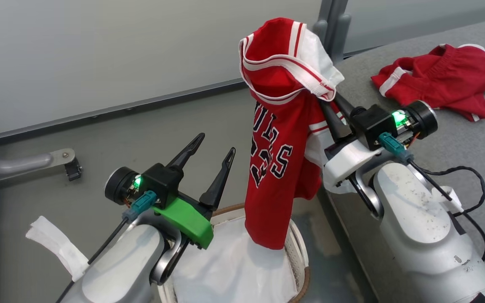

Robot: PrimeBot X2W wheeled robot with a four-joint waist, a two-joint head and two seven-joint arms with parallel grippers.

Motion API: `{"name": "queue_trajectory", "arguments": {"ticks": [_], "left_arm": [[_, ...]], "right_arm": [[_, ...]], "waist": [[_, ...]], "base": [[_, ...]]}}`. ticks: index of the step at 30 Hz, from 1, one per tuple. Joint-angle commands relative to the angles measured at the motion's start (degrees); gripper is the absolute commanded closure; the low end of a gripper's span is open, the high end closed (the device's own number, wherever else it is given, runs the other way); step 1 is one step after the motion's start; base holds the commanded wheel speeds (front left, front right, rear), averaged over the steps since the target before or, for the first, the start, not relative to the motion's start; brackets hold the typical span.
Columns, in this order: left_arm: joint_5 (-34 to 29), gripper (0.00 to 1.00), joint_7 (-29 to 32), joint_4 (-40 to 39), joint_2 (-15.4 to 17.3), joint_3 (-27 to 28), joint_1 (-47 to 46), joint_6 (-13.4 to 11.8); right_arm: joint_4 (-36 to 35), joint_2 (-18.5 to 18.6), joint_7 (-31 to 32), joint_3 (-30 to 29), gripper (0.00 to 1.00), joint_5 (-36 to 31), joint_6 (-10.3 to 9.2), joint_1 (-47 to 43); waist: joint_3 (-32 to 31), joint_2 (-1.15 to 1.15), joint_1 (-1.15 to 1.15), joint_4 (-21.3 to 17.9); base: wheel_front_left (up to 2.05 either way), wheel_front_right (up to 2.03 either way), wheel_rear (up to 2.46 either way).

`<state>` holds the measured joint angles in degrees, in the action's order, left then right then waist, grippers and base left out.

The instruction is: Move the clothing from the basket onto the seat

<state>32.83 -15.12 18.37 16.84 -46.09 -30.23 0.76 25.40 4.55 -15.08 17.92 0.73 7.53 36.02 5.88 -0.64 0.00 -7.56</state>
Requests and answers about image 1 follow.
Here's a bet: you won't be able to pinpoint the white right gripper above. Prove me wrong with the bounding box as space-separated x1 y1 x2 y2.
319 93 438 194

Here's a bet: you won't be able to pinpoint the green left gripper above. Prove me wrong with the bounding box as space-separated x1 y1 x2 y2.
104 133 237 250

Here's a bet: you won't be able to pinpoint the red basketball jersey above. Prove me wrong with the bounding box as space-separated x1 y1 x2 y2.
239 17 346 251

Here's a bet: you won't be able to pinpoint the red shorts with white stripe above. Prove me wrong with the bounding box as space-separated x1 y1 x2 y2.
371 43 485 122

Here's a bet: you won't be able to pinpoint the grey upright support foot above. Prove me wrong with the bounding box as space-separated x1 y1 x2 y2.
330 14 352 64
312 19 328 43

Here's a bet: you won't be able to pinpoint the white cloth in basket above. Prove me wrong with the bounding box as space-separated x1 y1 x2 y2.
171 217 300 303

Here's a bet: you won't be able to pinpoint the white laundry basket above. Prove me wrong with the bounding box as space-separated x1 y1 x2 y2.
158 203 310 303

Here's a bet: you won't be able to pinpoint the black caster wheel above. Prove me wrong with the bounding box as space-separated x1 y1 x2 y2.
64 158 83 182

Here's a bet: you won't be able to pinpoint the grey tubular foot with plate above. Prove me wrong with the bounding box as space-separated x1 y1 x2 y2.
0 147 76 181

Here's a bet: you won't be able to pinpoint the teal right cable connector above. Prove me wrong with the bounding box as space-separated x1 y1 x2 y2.
378 132 414 164

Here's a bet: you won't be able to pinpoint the teal cable connector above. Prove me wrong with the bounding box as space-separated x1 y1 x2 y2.
378 132 414 164
123 190 157 222

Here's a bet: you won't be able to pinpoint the teal left cable connector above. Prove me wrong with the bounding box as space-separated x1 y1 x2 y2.
123 190 157 222

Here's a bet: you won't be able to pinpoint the grey partition bottom rail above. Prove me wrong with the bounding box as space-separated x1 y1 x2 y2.
0 78 247 141

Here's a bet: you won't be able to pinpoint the grey partition post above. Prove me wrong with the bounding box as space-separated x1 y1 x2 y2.
317 0 349 47

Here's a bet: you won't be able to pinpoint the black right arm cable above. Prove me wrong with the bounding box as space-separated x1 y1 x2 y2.
407 158 485 262

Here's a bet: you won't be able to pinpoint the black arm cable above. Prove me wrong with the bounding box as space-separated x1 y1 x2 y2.
55 215 131 303
407 158 485 262

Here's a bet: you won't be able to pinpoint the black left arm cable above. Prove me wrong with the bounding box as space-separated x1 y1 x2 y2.
55 215 131 303

